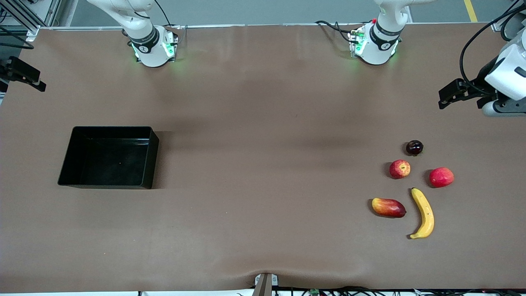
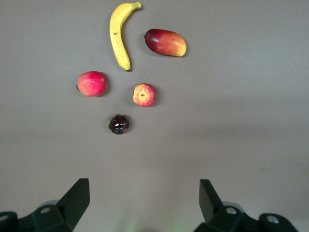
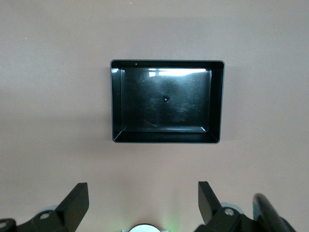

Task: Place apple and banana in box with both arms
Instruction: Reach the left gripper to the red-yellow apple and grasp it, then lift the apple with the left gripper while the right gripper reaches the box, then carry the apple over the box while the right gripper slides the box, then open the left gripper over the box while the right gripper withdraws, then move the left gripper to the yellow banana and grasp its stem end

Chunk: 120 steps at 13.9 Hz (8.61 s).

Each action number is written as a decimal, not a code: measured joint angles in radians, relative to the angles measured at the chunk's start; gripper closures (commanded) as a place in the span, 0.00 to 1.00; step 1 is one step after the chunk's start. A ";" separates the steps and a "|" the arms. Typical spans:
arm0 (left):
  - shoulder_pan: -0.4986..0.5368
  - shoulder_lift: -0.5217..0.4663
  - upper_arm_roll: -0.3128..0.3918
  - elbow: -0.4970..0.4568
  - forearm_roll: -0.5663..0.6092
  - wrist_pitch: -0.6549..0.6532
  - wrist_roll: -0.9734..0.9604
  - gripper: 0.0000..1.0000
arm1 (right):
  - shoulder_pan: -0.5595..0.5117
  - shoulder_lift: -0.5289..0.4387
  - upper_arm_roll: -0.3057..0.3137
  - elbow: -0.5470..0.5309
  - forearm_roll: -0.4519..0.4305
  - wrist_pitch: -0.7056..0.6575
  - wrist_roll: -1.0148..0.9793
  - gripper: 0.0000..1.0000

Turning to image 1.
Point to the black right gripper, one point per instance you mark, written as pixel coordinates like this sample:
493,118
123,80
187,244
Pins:
12,69

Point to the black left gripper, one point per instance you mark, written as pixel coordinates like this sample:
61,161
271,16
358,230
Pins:
481,80

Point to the red yellow apple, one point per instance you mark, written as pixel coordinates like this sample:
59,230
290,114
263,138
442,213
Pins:
400,169

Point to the yellow banana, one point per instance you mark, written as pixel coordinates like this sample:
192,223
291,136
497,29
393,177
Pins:
426,216

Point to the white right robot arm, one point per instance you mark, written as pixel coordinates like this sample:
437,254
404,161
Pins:
148,45

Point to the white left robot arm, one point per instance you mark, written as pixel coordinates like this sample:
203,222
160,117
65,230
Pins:
380,41

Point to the black plastic box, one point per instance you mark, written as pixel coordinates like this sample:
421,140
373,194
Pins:
109,160

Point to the red round pomegranate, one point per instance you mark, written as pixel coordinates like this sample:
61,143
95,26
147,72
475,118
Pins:
441,177

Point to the red yellow mango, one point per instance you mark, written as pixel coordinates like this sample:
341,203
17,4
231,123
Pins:
388,207

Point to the brown table mat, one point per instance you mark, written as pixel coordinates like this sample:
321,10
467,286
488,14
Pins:
263,172

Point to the aluminium frame profile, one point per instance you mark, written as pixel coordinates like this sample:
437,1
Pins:
24,14

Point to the grey table edge bracket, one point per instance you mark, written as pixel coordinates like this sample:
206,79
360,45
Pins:
266,284

